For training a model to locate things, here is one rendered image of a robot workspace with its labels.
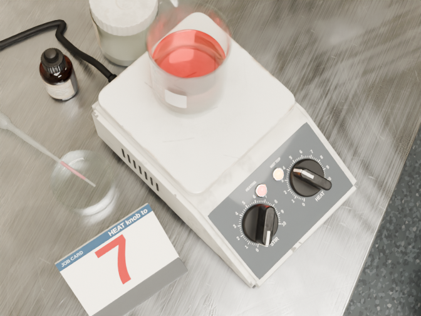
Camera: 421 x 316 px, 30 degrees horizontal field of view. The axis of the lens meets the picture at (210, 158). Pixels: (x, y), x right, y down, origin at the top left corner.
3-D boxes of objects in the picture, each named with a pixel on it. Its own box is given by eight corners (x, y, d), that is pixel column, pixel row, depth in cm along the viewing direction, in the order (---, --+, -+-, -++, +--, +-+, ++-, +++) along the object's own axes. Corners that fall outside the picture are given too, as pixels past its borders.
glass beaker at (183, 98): (240, 107, 64) (247, 60, 56) (166, 135, 63) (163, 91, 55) (207, 35, 66) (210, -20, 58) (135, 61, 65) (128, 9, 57)
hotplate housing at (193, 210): (354, 192, 70) (374, 163, 63) (253, 294, 67) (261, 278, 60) (182, 32, 75) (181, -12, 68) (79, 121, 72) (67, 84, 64)
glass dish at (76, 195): (49, 164, 70) (44, 156, 68) (109, 151, 71) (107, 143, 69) (59, 222, 69) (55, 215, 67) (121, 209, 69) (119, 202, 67)
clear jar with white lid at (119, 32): (166, 19, 76) (164, -28, 68) (153, 74, 74) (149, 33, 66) (105, 7, 76) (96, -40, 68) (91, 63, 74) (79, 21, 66)
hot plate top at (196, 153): (300, 105, 64) (301, 100, 64) (195, 203, 61) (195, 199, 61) (198, 11, 67) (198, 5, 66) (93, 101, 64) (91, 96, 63)
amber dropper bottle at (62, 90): (52, 68, 74) (39, 32, 67) (83, 76, 73) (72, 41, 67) (41, 96, 73) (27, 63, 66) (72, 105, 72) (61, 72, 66)
